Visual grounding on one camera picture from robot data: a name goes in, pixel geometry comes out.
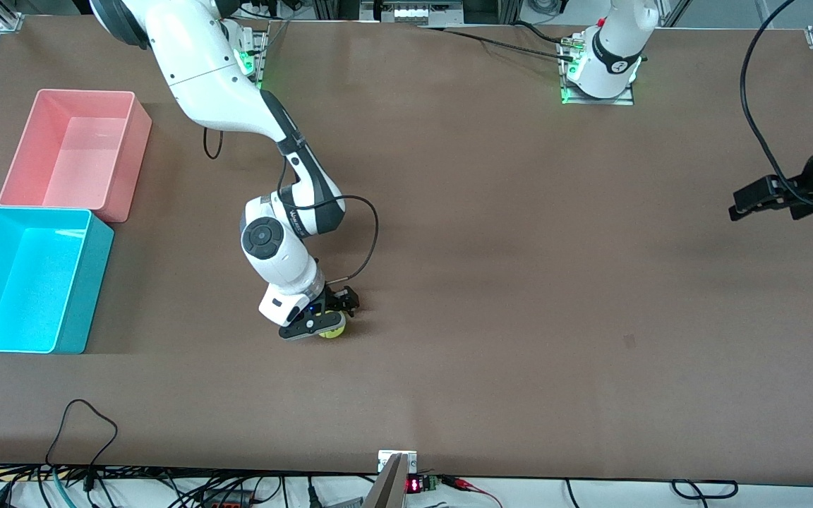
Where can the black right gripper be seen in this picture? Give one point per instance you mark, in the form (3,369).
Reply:
(341,298)

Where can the yellow tennis ball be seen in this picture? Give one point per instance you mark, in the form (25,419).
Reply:
(334,334)

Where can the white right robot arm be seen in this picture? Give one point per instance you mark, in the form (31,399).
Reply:
(216,85)

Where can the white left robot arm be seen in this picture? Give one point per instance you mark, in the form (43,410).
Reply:
(615,42)

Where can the pink plastic bin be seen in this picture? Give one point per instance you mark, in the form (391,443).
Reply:
(75,148)

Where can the blue plastic bin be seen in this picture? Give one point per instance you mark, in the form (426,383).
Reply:
(32,282)

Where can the circuit board with red display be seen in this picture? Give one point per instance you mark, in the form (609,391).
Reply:
(422,484)

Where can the metal box with ports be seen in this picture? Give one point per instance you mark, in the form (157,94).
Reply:
(410,10)

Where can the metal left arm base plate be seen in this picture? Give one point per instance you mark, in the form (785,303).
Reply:
(625,101)

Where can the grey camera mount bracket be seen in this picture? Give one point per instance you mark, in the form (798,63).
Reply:
(396,462)

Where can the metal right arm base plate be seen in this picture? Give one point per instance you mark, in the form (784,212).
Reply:
(260,70)

